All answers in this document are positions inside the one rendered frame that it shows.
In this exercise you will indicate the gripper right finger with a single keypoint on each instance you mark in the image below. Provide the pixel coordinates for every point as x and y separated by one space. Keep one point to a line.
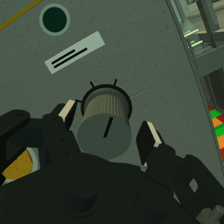
168 161

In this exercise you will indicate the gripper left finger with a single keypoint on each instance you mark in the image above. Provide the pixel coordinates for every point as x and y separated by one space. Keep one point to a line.
52 133

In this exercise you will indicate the grey selector knob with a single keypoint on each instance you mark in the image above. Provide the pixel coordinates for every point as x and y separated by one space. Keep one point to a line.
105 133

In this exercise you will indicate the grey control panel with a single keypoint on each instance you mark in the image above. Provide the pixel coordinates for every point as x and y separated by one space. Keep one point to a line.
122 52

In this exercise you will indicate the grey filler machine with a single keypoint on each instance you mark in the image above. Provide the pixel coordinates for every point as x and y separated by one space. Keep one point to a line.
208 57

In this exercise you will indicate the yellow round button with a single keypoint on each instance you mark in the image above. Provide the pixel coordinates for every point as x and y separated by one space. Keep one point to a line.
19 166

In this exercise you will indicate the pale label plate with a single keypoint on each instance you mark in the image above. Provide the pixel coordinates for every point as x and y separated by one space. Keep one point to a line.
75 52

